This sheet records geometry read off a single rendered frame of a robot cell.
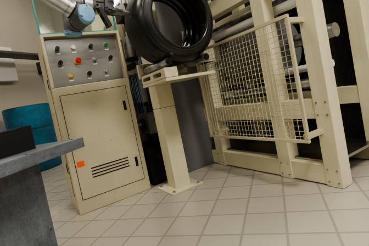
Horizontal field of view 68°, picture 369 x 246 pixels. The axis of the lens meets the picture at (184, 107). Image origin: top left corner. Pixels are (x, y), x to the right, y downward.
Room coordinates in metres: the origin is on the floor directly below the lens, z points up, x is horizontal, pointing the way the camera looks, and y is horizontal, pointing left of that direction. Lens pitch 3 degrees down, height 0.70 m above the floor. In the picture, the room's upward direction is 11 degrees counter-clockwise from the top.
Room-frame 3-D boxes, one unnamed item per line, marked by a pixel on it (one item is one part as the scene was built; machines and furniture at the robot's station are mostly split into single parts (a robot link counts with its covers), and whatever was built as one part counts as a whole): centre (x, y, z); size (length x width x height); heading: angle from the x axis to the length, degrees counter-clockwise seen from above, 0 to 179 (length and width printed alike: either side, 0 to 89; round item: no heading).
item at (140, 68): (2.02, 0.10, 0.90); 0.40 x 0.03 x 0.10; 121
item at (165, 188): (2.07, 0.15, 0.01); 0.27 x 0.27 x 0.02; 31
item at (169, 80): (1.86, 0.01, 0.80); 0.37 x 0.36 x 0.02; 121
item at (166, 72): (1.79, 0.13, 0.83); 0.36 x 0.09 x 0.06; 31
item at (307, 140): (1.83, -0.39, 0.65); 0.90 x 0.02 x 0.70; 31
